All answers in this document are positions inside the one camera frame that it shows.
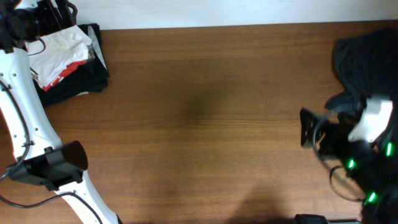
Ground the black folded garment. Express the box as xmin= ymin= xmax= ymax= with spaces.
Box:
xmin=34 ymin=23 xmax=110 ymax=107

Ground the dark garment at right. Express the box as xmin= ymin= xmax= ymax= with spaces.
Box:
xmin=325 ymin=27 xmax=397 ymax=113

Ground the white t-shirt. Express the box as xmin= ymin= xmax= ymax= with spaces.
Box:
xmin=26 ymin=26 xmax=92 ymax=88

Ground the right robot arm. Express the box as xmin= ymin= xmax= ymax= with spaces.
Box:
xmin=300 ymin=107 xmax=397 ymax=223

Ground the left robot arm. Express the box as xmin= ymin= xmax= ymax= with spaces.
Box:
xmin=1 ymin=1 xmax=121 ymax=223

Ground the red printed t-shirt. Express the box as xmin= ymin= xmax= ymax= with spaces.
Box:
xmin=41 ymin=60 xmax=86 ymax=91

